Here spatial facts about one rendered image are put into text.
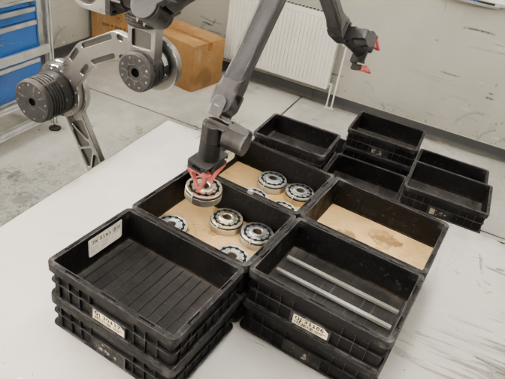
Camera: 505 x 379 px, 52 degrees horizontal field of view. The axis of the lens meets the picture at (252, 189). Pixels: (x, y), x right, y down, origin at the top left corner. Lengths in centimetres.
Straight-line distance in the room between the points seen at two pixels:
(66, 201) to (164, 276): 61
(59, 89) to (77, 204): 50
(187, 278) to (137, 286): 14
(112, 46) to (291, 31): 269
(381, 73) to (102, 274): 346
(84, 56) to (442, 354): 161
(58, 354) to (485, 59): 370
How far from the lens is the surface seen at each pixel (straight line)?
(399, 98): 456
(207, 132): 131
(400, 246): 176
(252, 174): 191
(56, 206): 193
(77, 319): 144
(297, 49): 455
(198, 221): 165
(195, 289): 143
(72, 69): 220
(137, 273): 147
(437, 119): 457
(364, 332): 130
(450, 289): 189
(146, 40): 184
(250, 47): 132
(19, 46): 346
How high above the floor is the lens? 185
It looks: 34 degrees down
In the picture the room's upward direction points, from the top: 10 degrees clockwise
